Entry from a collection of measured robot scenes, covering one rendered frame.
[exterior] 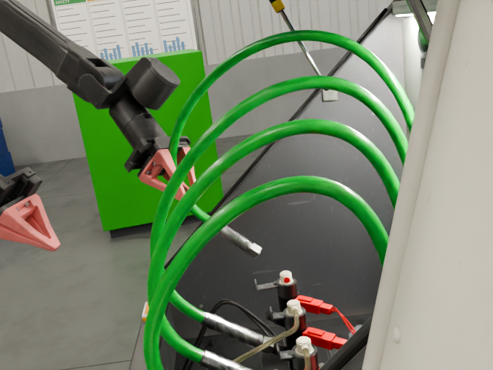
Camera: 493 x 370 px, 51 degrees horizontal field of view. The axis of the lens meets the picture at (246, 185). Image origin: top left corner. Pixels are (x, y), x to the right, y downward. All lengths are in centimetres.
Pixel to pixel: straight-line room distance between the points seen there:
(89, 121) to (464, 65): 371
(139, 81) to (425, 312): 66
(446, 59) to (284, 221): 76
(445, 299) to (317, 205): 78
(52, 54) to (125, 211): 317
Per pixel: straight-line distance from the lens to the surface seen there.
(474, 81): 25
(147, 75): 84
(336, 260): 108
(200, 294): 109
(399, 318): 31
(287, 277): 71
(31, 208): 74
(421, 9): 34
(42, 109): 749
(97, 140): 393
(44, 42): 95
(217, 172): 49
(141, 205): 403
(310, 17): 715
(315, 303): 72
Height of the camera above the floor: 144
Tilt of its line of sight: 17 degrees down
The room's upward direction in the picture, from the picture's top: 8 degrees counter-clockwise
